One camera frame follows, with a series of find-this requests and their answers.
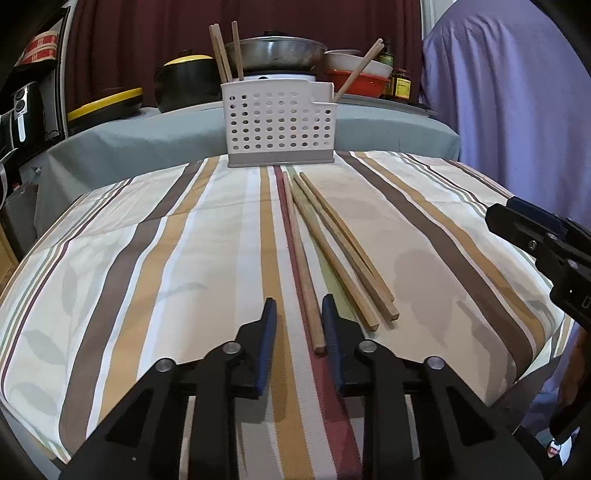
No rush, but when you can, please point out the black shelf rack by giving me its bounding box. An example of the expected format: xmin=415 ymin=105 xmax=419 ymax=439
xmin=0 ymin=0 xmax=75 ymax=278

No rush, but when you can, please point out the grey tablecloth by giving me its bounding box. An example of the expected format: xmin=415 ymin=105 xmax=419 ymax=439
xmin=34 ymin=104 xmax=462 ymax=236

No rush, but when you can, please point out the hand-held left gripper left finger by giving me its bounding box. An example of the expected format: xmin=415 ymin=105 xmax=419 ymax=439
xmin=58 ymin=298 xmax=279 ymax=480

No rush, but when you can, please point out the black pot with yellow lid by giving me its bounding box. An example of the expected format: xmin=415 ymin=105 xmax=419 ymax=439
xmin=153 ymin=50 xmax=222 ymax=114

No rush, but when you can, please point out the maroon curtain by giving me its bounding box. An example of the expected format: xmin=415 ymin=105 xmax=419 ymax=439
xmin=69 ymin=0 xmax=423 ymax=100

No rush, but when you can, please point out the white induction cooker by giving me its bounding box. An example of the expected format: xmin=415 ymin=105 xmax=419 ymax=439
xmin=242 ymin=71 xmax=319 ymax=84

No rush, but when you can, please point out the purple cloth-covered object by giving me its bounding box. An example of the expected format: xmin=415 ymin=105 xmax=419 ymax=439
xmin=420 ymin=0 xmax=591 ymax=232

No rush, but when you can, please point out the black air fryer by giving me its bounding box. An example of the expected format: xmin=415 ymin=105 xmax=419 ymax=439
xmin=0 ymin=80 xmax=58 ymax=160

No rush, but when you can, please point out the yellow black electric pan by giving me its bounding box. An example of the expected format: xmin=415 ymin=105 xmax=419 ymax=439
xmin=67 ymin=88 xmax=144 ymax=134

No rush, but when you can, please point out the white perforated utensil holder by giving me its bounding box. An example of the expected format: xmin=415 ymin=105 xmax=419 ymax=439
xmin=221 ymin=78 xmax=338 ymax=168

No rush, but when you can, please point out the steel wok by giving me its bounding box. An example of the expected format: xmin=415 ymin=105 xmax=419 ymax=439
xmin=226 ymin=39 xmax=328 ymax=72

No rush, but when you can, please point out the brown jar with yellow label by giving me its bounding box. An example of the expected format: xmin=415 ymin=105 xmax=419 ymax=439
xmin=385 ymin=68 xmax=414 ymax=101

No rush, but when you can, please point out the red striped round box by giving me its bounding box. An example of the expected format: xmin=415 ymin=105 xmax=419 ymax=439
xmin=21 ymin=30 xmax=61 ymax=65

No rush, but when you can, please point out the red bowl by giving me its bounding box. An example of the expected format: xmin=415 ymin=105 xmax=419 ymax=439
xmin=325 ymin=69 xmax=391 ymax=97

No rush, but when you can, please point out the dark glass wok lid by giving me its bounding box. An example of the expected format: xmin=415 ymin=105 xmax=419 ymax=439
xmin=238 ymin=31 xmax=315 ymax=44

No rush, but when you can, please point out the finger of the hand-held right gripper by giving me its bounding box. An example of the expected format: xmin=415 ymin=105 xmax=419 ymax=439
xmin=507 ymin=196 xmax=591 ymax=245
xmin=486 ymin=204 xmax=555 ymax=259

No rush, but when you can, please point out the light brown wooden box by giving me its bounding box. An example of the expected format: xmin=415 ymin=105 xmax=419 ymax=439
xmin=0 ymin=222 xmax=19 ymax=291

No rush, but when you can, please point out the striped tablecloth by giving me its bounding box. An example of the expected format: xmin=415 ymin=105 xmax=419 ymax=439
xmin=0 ymin=150 xmax=578 ymax=480

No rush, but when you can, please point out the white bowl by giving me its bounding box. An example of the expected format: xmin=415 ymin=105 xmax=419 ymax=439
xmin=323 ymin=50 xmax=393 ymax=78

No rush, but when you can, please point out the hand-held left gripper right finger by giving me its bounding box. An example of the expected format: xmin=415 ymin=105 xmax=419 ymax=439
xmin=322 ymin=294 xmax=546 ymax=480

